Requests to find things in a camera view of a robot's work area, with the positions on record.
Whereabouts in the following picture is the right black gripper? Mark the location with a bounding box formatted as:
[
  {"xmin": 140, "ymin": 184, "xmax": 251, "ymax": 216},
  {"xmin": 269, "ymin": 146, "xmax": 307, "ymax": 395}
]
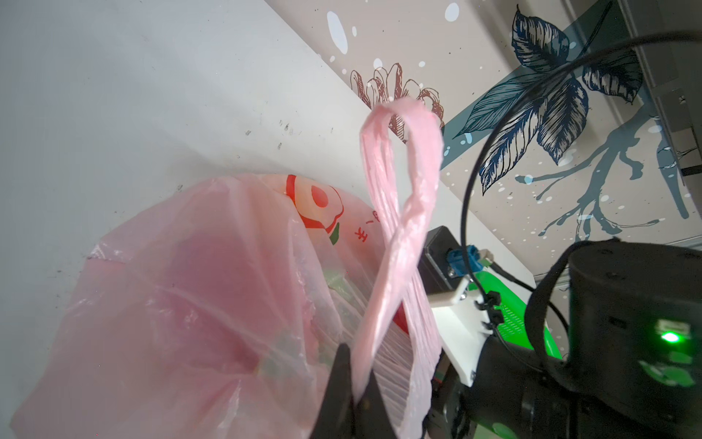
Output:
[{"xmin": 424, "ymin": 363, "xmax": 476, "ymax": 439}]

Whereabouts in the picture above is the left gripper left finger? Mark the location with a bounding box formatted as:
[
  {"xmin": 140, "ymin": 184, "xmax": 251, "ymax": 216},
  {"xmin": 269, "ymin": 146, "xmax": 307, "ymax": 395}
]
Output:
[{"xmin": 309, "ymin": 343, "xmax": 354, "ymax": 439}]

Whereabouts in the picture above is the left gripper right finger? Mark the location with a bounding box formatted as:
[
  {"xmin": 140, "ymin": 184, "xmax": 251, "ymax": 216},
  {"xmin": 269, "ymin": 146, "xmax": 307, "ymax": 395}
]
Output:
[{"xmin": 356, "ymin": 371, "xmax": 397, "ymax": 439}]

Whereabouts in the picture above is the green plastic basket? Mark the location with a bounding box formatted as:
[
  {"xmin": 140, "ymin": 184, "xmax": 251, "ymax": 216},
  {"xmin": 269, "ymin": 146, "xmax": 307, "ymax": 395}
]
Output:
[{"xmin": 475, "ymin": 271, "xmax": 533, "ymax": 349}]

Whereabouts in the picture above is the pink plastic bag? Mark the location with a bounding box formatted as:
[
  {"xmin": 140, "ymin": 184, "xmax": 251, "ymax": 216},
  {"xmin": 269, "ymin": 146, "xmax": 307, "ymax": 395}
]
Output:
[{"xmin": 11, "ymin": 98, "xmax": 444, "ymax": 438}]

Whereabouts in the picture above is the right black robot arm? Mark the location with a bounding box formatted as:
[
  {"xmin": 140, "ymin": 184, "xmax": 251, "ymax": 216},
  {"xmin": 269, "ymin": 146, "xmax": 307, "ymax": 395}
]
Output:
[{"xmin": 420, "ymin": 240, "xmax": 701, "ymax": 438}]

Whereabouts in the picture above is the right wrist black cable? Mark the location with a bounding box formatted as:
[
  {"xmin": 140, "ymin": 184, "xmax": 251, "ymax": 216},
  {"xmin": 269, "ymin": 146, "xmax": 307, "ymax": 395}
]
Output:
[{"xmin": 459, "ymin": 29, "xmax": 702, "ymax": 341}]

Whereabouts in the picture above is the black hanging wall basket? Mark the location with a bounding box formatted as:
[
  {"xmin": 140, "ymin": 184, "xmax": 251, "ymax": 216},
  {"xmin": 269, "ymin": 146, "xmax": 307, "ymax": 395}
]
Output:
[{"xmin": 619, "ymin": 0, "xmax": 701, "ymax": 209}]

